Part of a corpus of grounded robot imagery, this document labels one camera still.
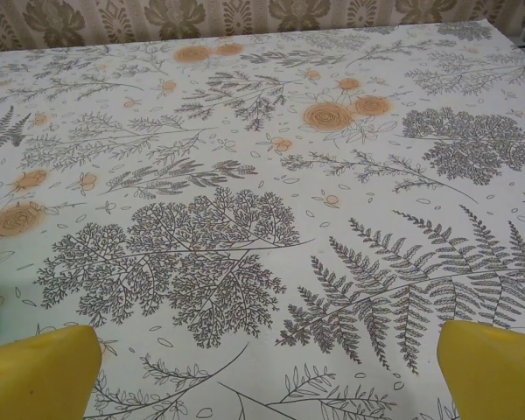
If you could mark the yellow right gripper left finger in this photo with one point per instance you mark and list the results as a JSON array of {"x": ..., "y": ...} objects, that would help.
[{"x": 35, "y": 376}]

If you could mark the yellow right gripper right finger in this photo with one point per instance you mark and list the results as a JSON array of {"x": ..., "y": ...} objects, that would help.
[{"x": 494, "y": 376}]

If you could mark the floral print tablecloth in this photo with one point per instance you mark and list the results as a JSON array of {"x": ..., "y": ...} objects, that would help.
[{"x": 262, "y": 166}]

